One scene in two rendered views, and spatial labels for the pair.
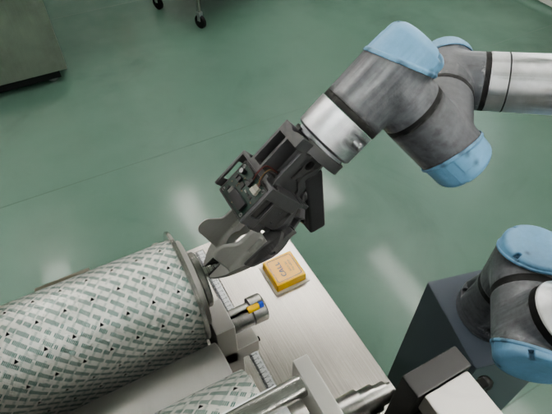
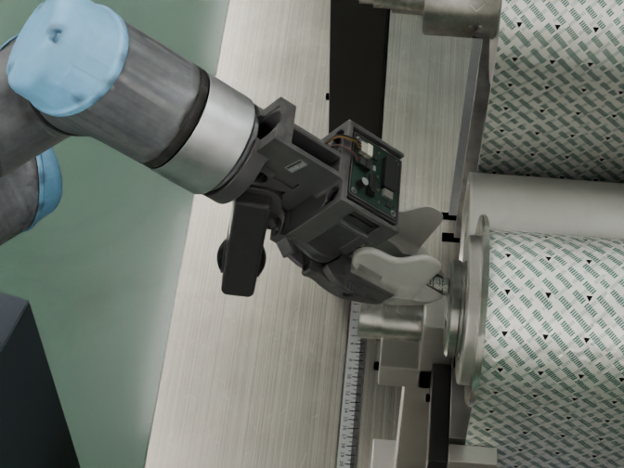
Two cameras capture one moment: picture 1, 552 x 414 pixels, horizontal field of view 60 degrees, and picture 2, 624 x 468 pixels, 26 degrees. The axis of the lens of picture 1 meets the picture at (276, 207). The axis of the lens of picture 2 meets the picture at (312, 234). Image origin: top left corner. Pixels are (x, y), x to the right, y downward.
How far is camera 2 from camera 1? 99 cm
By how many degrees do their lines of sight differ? 74
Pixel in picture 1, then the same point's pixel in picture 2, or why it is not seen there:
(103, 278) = (605, 286)
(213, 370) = (493, 207)
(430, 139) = not seen: hidden behind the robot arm
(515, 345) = (44, 157)
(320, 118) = (235, 101)
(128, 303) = (580, 244)
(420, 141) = not seen: hidden behind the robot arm
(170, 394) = (557, 208)
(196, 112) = not seen: outside the picture
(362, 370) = (189, 394)
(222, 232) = (399, 275)
